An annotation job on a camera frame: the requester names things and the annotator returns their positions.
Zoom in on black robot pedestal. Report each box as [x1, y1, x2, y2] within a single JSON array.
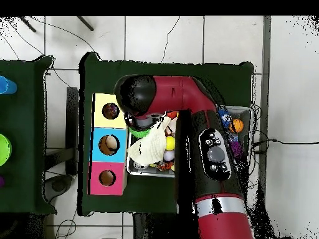
[[131, 212, 200, 239]]

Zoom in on wooden box with three holes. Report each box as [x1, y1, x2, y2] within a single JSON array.
[[88, 93, 131, 196]]

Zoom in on dark green table cloth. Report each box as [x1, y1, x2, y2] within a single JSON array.
[[0, 55, 57, 215], [78, 52, 255, 220]]

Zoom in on shallow clear mesh bin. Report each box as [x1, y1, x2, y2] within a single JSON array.
[[125, 105, 252, 178]]

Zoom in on black power cable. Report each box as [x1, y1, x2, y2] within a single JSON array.
[[251, 138, 319, 153]]

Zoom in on small orange basketball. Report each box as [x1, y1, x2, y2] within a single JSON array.
[[229, 118, 244, 133]]

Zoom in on thin black floor cable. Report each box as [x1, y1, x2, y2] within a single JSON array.
[[160, 16, 181, 64]]

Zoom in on blue cup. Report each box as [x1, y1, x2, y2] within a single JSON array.
[[0, 75, 18, 95]]

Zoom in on lime green round bowl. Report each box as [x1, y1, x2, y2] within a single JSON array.
[[0, 133, 12, 167]]

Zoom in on blue puffer toy with eyes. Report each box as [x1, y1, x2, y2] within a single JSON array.
[[217, 109, 231, 129]]

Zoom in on cream muslin cloth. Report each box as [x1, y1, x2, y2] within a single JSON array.
[[126, 116, 173, 166]]

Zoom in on yellow tennis ball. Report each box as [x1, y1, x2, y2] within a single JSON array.
[[165, 136, 176, 151]]

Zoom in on purple knobbly ball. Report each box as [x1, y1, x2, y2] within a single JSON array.
[[229, 140, 244, 159]]

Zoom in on black tripod leg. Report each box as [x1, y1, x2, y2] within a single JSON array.
[[18, 16, 37, 33], [76, 16, 95, 32]]

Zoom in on green puffer toy big eyes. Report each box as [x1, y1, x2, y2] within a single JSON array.
[[129, 126, 152, 139]]

